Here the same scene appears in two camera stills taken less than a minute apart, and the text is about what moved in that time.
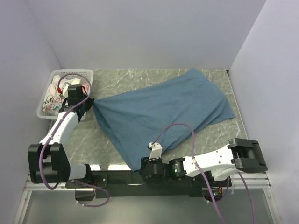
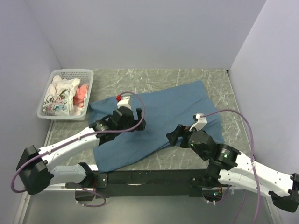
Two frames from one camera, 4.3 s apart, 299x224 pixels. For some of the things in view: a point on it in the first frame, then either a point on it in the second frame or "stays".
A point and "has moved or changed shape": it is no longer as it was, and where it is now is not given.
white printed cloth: x=53 y=102 stays
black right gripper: x=145 y=160 to x=181 y=130
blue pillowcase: x=163 y=113 has moved or changed shape
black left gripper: x=90 y=101 to x=134 y=122
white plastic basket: x=87 y=77 stays
